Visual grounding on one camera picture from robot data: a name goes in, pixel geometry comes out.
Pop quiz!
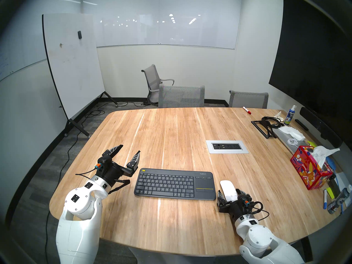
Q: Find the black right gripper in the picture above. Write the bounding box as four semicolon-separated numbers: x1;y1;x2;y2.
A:
217;189;255;220

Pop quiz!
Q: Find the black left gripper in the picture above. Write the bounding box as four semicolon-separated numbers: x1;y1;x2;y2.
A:
95;145;141;186

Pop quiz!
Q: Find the white computer mouse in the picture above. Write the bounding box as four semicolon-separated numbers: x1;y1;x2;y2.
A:
220;180;238;202

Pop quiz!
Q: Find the silver table power outlet box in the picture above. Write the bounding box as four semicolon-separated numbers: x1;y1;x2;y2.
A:
206;140;249;154

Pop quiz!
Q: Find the black laptop stand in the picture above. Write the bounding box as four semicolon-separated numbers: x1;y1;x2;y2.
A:
251;120;277;139

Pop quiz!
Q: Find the silver closed laptop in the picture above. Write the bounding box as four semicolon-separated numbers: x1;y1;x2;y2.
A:
272;128;312;154

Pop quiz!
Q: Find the colourful floral tissue box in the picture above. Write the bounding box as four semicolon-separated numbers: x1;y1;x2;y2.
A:
290;145;334;190

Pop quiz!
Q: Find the grey mesh chair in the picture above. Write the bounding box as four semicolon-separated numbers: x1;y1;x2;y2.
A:
158;84;205;108
229;90;269;109

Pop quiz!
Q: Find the grey office chair with armrests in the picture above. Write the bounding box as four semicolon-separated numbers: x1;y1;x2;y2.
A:
141;64;175;104

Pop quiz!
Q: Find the white power adapter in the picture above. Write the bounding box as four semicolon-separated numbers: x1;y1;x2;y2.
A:
279;126;306;141

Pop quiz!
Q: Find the black table leg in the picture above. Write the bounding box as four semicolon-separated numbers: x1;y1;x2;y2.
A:
301;237;312;260

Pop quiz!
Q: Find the grey mesh chair right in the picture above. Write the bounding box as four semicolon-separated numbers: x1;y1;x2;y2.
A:
229;90;269;109

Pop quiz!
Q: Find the whiteboard cleaner spray bottle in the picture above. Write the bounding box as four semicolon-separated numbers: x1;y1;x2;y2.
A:
285;105;297;125

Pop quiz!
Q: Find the mobile whiteboard on black stand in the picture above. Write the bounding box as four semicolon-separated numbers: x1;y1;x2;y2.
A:
42;13;119;137

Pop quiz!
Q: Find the white tissue sheet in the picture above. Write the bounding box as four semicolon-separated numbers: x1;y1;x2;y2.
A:
312;145;340;169

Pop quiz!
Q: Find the grey black handheld device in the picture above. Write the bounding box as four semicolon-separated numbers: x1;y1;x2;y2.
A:
327;188;351;214

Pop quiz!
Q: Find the white paper sheet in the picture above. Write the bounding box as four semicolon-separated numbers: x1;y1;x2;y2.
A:
336;171;352;192

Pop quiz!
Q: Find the black video conference bar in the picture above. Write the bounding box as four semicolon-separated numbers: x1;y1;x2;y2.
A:
300;107;343;148

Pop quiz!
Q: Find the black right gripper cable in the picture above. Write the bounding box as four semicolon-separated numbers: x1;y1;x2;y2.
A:
249;202;270;221

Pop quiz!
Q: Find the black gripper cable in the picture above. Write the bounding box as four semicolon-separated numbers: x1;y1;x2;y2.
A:
249;202;270;221
75;169;97;180

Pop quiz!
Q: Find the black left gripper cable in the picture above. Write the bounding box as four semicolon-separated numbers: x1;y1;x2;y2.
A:
75;169;97;180

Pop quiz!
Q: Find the dark grey wireless keyboard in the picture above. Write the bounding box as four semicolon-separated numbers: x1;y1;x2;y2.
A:
134;168;216;200

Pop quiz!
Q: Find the black floor cable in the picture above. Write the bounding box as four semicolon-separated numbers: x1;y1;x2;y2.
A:
45;101;152;264

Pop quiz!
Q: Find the coiled black cable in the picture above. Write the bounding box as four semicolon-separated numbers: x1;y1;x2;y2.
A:
261;116;284;128

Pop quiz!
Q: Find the large glass wall whiteboard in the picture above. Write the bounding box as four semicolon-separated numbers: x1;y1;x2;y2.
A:
82;0;242;49

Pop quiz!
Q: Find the side glass wall board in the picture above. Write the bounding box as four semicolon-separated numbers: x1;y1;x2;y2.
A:
0;0;83;82

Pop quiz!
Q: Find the large black wall screen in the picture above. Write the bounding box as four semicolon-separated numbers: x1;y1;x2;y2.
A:
269;0;352;123

